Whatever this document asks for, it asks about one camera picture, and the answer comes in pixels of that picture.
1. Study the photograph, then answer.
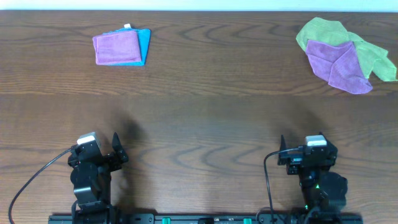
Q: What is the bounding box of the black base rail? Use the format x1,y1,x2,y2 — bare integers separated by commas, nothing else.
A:
48,213,364,224

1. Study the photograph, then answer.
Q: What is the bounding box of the purple microfiber cloth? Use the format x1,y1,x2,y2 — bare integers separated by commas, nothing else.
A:
305,40,373,95

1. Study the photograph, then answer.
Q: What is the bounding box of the folded purple cloth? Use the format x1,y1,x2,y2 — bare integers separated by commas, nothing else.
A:
93,31,142,65

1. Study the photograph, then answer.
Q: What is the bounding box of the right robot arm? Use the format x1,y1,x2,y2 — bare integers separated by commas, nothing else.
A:
277,133,348,223

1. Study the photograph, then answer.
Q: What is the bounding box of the green microfiber cloth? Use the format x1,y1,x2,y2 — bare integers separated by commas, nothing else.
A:
296,17,397,82

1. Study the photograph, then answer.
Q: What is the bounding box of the left black cable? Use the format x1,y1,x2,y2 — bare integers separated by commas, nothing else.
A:
8,147,75,224

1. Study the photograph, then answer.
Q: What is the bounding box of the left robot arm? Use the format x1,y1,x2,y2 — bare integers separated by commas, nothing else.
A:
68,132,129,224

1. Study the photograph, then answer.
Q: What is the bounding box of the folded blue cloth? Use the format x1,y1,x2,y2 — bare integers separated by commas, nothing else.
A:
102,24,151,67

